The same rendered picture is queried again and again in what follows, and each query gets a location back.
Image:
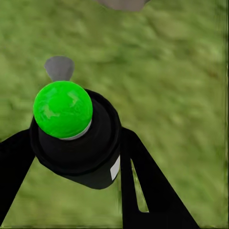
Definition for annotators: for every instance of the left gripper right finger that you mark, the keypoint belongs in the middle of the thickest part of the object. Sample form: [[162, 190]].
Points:
[[166, 209]]

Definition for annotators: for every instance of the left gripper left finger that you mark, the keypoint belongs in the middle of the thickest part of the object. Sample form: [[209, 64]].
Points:
[[16, 157]]

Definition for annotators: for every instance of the pesticide atomizer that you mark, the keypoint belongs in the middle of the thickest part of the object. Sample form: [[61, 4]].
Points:
[[75, 132]]

